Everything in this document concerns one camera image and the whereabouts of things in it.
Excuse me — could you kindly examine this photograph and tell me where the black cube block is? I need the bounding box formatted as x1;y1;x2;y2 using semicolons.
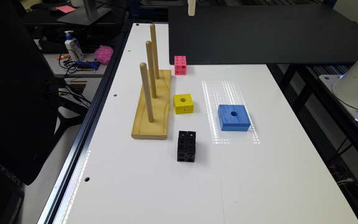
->
177;131;196;162

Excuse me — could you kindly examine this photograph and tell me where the pink bath sponge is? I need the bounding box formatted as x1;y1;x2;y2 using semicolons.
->
94;45;114;65

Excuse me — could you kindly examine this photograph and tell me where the black panel board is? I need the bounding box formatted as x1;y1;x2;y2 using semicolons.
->
168;4;358;65

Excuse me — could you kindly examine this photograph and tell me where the wooden peg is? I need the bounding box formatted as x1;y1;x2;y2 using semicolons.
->
140;62;154;123
145;40;157;98
150;23;160;80

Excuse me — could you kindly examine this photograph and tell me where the black office chair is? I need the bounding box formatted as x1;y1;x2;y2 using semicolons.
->
0;0;87;185

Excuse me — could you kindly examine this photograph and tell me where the middle wooden peg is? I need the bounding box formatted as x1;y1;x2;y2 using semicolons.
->
145;40;157;98

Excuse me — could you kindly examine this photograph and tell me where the front wooden peg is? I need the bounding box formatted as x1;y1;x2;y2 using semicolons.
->
140;62;154;123

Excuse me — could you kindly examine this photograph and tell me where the silver monitor stand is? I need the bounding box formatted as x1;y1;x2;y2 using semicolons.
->
57;0;111;26

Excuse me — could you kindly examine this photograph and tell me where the back wooden peg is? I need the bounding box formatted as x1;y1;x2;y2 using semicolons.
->
150;23;160;80

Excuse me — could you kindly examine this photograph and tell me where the wooden peg base board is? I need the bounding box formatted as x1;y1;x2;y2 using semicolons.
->
131;70;172;140

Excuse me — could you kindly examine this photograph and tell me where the yellow cube with hole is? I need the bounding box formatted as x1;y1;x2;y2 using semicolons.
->
173;94;194;114

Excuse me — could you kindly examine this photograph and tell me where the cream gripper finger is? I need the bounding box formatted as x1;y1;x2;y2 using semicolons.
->
187;0;196;16

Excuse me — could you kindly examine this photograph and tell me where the pink cube block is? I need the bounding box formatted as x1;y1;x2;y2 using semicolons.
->
174;56;187;75

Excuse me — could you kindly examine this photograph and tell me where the pink sticky note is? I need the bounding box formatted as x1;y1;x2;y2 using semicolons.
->
57;5;76;14

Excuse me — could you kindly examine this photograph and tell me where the blue glue gun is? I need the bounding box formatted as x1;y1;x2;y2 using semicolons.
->
76;61;100;70

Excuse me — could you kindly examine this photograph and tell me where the white lotion pump bottle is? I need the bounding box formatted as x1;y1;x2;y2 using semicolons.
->
65;30;84;62

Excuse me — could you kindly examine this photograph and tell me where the blue block with hole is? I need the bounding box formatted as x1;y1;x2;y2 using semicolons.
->
218;105;250;131

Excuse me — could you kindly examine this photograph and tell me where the black tangled cable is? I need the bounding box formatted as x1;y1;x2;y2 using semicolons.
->
57;49;80;75

